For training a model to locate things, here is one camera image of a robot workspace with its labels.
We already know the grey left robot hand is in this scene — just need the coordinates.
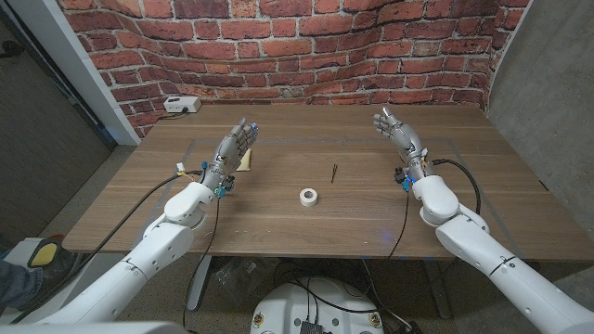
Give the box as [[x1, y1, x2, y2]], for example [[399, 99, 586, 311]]
[[199, 116, 260, 199]]

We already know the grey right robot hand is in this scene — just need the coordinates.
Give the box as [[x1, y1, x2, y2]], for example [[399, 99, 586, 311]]
[[372, 106, 436, 192]]

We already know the white tape roll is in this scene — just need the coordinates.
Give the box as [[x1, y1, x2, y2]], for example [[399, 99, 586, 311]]
[[298, 186, 320, 208]]

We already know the pale yellow sponge block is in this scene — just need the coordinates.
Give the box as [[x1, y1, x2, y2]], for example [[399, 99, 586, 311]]
[[235, 148, 253, 173]]

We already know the white power strip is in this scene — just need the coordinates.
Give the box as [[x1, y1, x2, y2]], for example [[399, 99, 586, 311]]
[[162, 95, 203, 115]]

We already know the printed red brick backdrop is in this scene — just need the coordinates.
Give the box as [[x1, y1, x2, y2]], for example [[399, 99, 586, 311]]
[[55, 0, 533, 140]]

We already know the white table leg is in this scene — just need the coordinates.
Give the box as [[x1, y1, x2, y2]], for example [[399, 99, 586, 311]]
[[187, 254, 213, 312]]

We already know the grey table leg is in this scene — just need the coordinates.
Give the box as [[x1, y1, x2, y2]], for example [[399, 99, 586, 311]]
[[422, 259, 452, 319]]

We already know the white robot torso base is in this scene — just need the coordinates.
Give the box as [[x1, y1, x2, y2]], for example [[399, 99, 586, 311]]
[[250, 276, 386, 334]]

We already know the yellow and black foot pedal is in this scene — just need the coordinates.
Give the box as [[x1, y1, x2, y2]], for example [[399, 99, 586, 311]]
[[26, 234, 67, 270]]

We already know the person's leg in jeans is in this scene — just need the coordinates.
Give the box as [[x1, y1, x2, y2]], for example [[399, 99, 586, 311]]
[[0, 258, 52, 316]]

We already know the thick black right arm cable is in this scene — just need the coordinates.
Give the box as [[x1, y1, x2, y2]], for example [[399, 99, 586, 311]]
[[431, 158, 483, 216]]

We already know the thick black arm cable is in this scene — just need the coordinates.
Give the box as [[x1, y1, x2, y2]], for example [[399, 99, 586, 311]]
[[11, 169, 205, 324], [431, 158, 483, 216]]

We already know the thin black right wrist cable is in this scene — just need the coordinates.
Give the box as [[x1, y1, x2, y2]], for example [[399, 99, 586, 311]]
[[387, 188, 412, 261]]

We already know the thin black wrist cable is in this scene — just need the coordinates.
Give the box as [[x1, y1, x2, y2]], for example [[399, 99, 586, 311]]
[[387, 188, 412, 261], [182, 197, 222, 330]]

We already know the thin black left wrist cable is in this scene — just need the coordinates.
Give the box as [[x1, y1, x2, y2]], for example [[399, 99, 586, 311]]
[[182, 197, 222, 330]]

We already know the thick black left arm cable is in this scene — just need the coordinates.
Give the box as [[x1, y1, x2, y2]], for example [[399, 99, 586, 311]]
[[11, 169, 205, 324]]

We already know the white door frame post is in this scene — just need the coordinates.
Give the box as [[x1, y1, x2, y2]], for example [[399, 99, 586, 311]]
[[7, 0, 142, 147]]

